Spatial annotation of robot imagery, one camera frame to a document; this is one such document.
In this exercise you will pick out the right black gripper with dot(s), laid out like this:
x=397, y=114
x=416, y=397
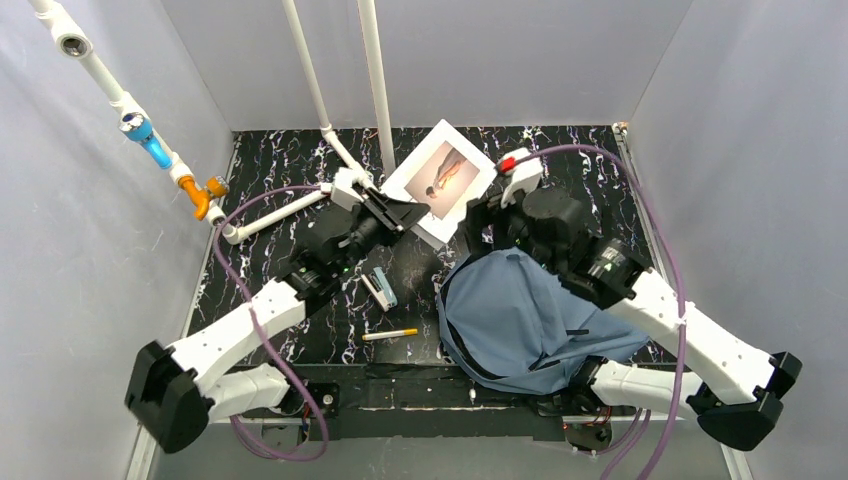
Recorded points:
x=482, y=221

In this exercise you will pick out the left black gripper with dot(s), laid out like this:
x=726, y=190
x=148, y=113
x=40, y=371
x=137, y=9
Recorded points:
x=378, y=214

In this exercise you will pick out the blue student backpack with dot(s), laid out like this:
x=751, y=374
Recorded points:
x=511, y=327

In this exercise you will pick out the white art book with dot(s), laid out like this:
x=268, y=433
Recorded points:
x=444, y=171

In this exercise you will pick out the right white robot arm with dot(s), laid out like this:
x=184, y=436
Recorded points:
x=732, y=390

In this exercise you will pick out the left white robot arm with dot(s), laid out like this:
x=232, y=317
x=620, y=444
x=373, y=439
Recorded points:
x=230, y=367

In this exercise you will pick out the white blue stapler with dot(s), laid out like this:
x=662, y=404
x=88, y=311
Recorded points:
x=378, y=286

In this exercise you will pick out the white yellow marker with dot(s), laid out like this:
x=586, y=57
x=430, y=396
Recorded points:
x=369, y=337

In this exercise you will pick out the orange pipe valve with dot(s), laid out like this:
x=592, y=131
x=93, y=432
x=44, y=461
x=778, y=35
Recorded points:
x=215, y=188

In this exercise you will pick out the blue pipe valve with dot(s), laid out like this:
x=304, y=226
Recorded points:
x=139, y=129

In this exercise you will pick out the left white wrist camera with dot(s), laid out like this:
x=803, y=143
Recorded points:
x=342, y=189

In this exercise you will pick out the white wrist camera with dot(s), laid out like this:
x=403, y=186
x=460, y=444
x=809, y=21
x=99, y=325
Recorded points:
x=342, y=189
x=522, y=177

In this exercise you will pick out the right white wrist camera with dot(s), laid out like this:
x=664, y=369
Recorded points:
x=522, y=177

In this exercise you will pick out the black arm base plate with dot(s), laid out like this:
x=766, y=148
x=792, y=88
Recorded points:
x=431, y=401

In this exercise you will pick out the aluminium rail frame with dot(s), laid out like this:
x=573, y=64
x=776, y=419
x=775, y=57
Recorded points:
x=584, y=453

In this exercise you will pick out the white PVC pipe frame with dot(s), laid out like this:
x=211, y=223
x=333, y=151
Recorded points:
x=323, y=142

